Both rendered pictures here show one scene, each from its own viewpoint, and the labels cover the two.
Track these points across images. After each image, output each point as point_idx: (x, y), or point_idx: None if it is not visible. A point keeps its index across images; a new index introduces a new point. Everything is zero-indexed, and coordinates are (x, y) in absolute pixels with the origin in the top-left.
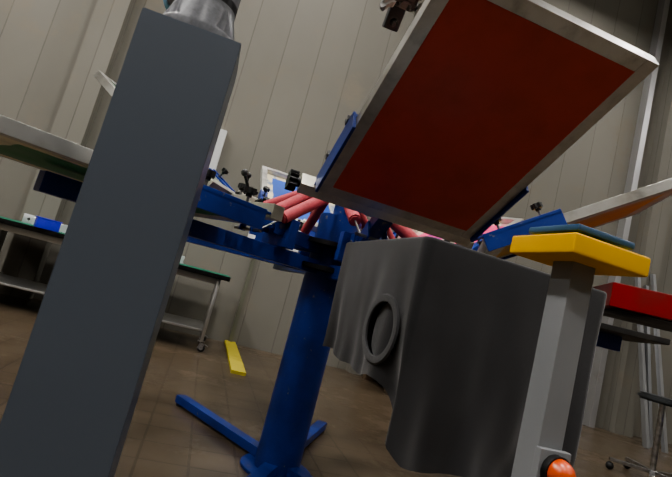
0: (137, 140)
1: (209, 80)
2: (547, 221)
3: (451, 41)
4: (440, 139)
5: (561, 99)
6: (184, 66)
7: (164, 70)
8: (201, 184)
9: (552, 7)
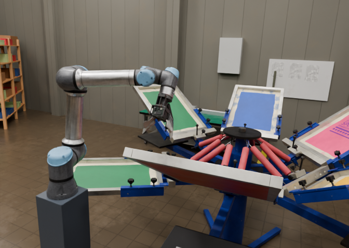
0: (47, 239)
1: (57, 219)
2: (335, 192)
3: (158, 167)
4: (203, 182)
5: (241, 185)
6: (50, 214)
7: (46, 217)
8: (79, 239)
9: (188, 162)
